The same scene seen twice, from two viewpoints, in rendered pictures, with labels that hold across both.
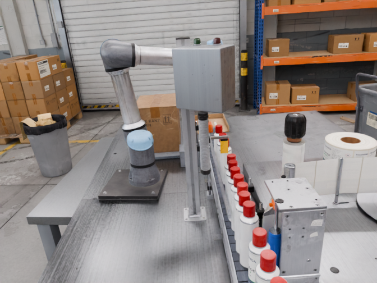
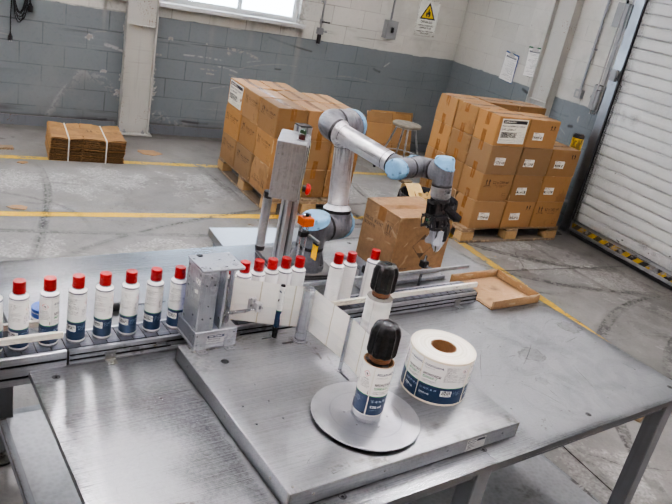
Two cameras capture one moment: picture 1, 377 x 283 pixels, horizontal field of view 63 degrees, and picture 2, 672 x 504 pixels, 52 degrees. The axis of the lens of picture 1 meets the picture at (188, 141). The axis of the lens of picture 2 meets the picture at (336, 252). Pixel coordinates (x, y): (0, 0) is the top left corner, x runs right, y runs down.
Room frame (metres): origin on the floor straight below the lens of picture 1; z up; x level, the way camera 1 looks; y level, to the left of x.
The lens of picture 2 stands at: (-0.24, -1.92, 2.00)
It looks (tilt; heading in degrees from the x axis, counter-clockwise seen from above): 22 degrees down; 52
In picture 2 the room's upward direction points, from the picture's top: 12 degrees clockwise
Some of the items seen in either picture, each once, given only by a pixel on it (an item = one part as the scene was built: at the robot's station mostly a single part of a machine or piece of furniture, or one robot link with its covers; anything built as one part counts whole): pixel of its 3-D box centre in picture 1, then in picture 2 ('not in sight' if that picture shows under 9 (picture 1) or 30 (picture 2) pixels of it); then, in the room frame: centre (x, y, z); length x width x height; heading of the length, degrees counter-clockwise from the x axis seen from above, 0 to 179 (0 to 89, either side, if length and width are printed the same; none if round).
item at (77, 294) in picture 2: not in sight; (77, 307); (0.28, -0.15, 0.98); 0.05 x 0.05 x 0.20
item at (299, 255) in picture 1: (288, 235); (210, 300); (0.65, -0.24, 1.01); 0.14 x 0.13 x 0.26; 0
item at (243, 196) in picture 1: (244, 223); not in sight; (0.75, -0.15, 0.98); 0.05 x 0.05 x 0.20
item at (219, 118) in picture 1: (207, 123); (494, 288); (2.07, -0.15, 0.85); 0.30 x 0.26 x 0.04; 0
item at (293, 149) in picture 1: (293, 148); (377, 305); (1.15, -0.43, 1.03); 0.09 x 0.09 x 0.30
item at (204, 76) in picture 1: (205, 77); (290, 165); (0.96, -0.07, 1.38); 0.17 x 0.10 x 0.19; 55
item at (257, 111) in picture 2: not in sight; (287, 144); (3.10, 3.33, 0.45); 1.20 x 0.84 x 0.89; 85
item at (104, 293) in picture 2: not in sight; (103, 304); (0.36, -0.15, 0.98); 0.05 x 0.05 x 0.20
